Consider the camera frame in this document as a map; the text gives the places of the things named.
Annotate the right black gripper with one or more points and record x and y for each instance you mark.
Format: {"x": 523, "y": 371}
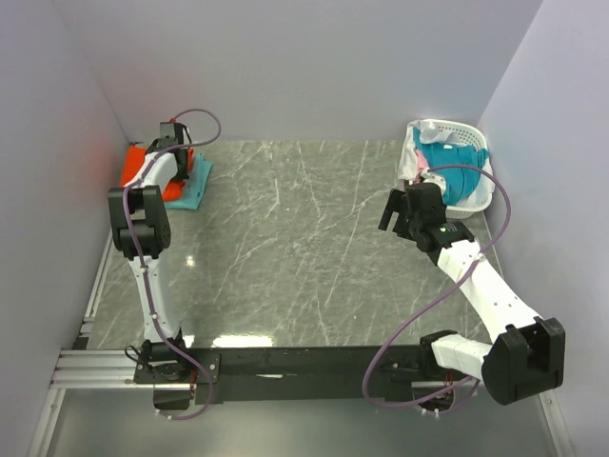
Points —
{"x": 402, "y": 219}

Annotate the white laundry basket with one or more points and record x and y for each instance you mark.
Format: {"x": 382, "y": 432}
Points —
{"x": 481, "y": 198}

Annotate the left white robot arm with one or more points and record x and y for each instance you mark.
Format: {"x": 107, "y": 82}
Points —
{"x": 140, "y": 227}

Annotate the black base beam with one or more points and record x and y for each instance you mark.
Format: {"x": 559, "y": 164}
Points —
{"x": 285, "y": 374}

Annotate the orange t shirt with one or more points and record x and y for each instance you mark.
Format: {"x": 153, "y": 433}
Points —
{"x": 135, "y": 159}

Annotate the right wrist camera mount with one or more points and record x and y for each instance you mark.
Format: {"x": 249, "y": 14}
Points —
{"x": 434, "y": 178}

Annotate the pink garment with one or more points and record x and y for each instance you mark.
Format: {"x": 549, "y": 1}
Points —
{"x": 422, "y": 165}

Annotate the folded teal t shirt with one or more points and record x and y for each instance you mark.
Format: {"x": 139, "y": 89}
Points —
{"x": 189, "y": 194}

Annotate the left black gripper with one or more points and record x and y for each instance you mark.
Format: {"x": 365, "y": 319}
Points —
{"x": 180, "y": 171}

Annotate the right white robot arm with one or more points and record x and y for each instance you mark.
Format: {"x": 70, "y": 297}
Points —
{"x": 525, "y": 354}

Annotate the white garment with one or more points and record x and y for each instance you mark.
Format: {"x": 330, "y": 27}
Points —
{"x": 431, "y": 131}

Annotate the blue garment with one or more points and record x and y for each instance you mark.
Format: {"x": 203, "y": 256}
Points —
{"x": 460, "y": 182}

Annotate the aluminium frame rail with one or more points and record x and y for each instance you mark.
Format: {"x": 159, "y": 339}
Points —
{"x": 80, "y": 368}

